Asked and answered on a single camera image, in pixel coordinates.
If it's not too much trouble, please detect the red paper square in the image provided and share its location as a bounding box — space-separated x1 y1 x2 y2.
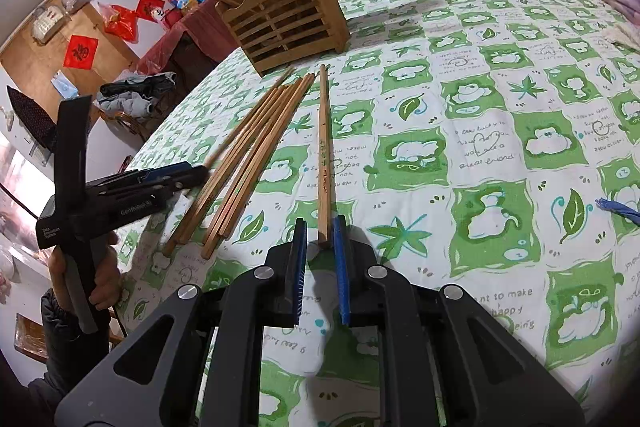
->
136 0 166 22
63 34 99 70

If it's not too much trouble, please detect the dark red cloth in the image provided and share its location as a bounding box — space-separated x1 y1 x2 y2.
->
137 0 246 78

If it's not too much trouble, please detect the printed single wooden chopstick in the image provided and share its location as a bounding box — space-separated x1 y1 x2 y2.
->
318 64 333 249

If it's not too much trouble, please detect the blue strip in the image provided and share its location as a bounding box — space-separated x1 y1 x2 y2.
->
597 198 640 224

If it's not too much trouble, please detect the red plastic bag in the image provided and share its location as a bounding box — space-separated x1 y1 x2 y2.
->
97 3 138 42

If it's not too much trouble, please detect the person's left forearm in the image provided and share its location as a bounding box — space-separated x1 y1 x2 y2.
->
27 287 112 408

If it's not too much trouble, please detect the bundle of wooden chopsticks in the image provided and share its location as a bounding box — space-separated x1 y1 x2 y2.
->
161 66 317 260

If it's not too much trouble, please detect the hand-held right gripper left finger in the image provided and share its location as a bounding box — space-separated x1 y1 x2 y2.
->
54 218 308 427

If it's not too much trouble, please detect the dark dotted cloth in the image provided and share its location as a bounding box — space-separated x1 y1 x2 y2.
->
6 86 57 152

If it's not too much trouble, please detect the green patterned tablecloth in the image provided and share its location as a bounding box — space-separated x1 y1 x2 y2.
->
117 0 640 427

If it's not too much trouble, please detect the blue face mask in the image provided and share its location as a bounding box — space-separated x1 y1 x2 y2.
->
50 74 78 100

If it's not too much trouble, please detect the person's left hand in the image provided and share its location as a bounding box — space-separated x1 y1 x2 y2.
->
47 229 122 312

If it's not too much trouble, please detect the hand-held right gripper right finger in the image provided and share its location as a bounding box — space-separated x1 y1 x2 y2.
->
334 215 586 427

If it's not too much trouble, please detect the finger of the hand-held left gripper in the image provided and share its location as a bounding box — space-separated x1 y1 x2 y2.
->
87 162 193 188
100 166 209 204

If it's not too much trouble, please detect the grey clothes pile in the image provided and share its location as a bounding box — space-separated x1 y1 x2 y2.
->
95 73 177 125

